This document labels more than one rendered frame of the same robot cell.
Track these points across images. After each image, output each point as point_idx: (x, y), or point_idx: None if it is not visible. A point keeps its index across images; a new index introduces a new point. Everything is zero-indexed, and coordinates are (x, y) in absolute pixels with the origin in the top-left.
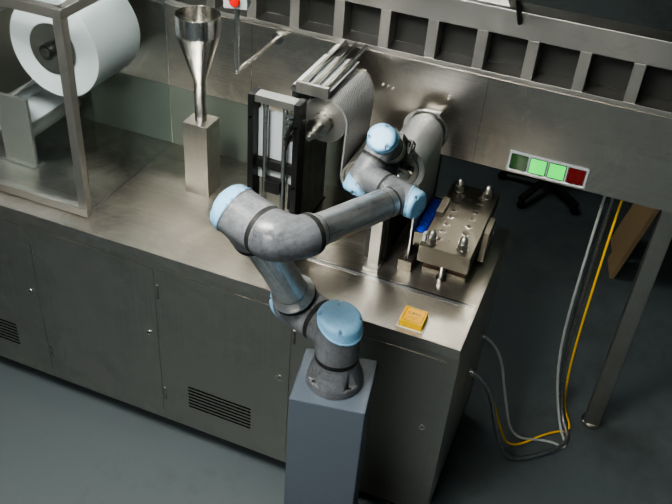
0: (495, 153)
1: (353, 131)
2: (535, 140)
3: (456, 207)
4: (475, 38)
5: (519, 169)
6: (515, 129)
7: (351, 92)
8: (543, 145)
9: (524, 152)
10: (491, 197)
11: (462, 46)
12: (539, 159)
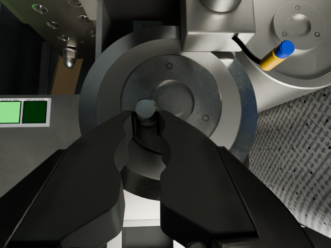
0: (69, 115)
1: (314, 152)
2: (18, 148)
3: (85, 24)
4: (131, 242)
5: (32, 102)
6: (48, 156)
7: (324, 234)
8: (7, 143)
9: (31, 127)
10: (62, 52)
11: (145, 227)
12: (7, 123)
